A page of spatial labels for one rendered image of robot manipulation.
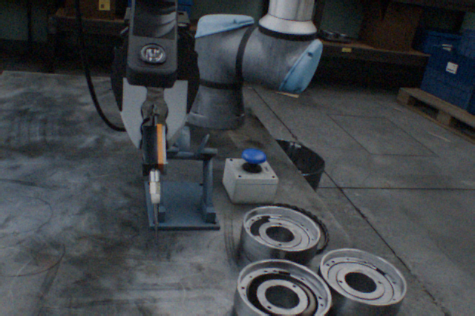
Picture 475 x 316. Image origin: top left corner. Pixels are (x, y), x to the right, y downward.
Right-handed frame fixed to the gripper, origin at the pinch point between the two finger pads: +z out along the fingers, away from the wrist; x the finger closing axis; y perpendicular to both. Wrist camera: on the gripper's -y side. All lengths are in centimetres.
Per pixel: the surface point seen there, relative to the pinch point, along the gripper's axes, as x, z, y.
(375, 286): -26.8, 13.2, -11.5
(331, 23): -179, 67, 406
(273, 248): -15.0, 11.6, -5.8
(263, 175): -17.6, 11.9, 12.7
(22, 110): 26, 16, 44
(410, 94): -238, 110, 329
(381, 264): -28.9, 12.7, -8.0
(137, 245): 1.7, 14.8, -0.9
